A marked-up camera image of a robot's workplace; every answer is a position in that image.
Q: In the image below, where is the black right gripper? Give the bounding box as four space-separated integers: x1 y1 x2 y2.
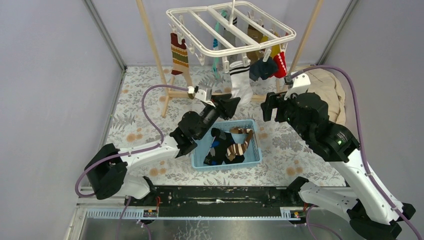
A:
260 90 310 140

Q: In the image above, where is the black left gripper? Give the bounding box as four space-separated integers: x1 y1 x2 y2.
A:
195 93 239 141

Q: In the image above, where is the navy blue sock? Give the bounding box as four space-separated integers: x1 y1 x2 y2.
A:
249 57 279 82

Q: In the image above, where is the red white dotted sock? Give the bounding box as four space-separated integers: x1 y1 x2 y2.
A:
273 51 288 78

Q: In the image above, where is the brown white striped sock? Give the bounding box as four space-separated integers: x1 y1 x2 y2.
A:
226 127 254 162

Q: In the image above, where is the white plastic clip hanger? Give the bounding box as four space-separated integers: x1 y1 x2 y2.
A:
166 0 297 73

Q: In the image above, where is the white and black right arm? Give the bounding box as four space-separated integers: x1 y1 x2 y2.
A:
260 92 416 240

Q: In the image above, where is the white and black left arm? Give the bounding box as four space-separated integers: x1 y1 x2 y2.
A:
82 93 241 206

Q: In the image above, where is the white black striped sock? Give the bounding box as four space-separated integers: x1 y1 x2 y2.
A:
229 60 253 106

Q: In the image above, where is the teal patterned sock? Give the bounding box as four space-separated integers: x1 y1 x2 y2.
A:
212 9 228 80

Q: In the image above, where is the yellow sock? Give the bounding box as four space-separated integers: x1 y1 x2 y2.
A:
259 35 281 59

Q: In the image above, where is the black patterned sock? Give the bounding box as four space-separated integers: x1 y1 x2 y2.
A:
203 128 245 166

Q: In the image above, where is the beige cloth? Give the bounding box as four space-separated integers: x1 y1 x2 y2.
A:
306 68 346 126

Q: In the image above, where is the maroon olive striped sock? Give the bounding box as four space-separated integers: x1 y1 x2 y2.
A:
170 32 193 86

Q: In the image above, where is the brown tan sock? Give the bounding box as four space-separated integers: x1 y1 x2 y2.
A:
245 24 266 65

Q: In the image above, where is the floral table mat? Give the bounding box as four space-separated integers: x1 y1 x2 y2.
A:
107 66 345 187

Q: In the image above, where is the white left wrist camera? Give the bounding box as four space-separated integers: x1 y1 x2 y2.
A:
187 84 215 107

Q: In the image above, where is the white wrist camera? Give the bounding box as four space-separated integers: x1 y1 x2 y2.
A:
284 71 311 100
187 84 215 107

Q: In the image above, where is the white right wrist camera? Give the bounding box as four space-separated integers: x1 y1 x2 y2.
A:
284 71 311 100

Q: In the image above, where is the wooden drying rack frame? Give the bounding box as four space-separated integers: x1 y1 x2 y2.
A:
135 0 324 118

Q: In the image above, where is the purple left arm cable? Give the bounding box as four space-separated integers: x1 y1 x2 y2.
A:
74 84 190 199

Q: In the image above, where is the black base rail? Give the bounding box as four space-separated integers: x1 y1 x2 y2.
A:
145 185 299 220

